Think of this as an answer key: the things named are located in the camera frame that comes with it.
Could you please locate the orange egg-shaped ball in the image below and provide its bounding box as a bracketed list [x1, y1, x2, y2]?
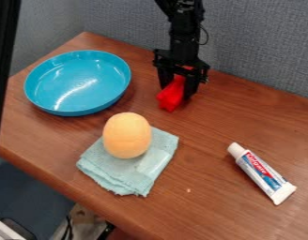
[102, 112, 152, 158]

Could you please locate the light blue folded cloth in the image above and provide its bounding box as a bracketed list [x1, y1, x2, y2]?
[76, 127, 178, 197]

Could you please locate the dark post at left edge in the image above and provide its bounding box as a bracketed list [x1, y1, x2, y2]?
[0, 0, 22, 165]

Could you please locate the white toothpaste tube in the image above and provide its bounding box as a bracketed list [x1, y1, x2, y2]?
[227, 142, 297, 205]

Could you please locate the red rectangular block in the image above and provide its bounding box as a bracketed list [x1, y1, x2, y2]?
[156, 75, 185, 113]

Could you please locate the blue plate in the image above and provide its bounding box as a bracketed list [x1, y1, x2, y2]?
[23, 50, 132, 116]

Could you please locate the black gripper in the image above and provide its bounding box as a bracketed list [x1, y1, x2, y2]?
[153, 37, 209, 99]

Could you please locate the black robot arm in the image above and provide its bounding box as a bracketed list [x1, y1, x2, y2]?
[153, 0, 211, 99]

